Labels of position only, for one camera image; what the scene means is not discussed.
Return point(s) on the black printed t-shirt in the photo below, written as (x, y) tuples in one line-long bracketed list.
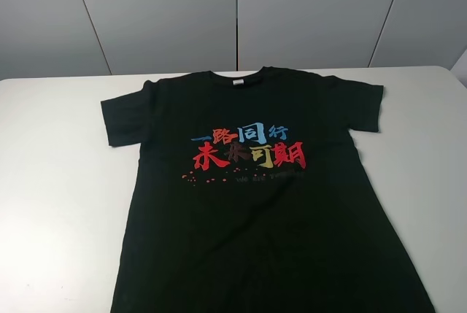
[(250, 196)]

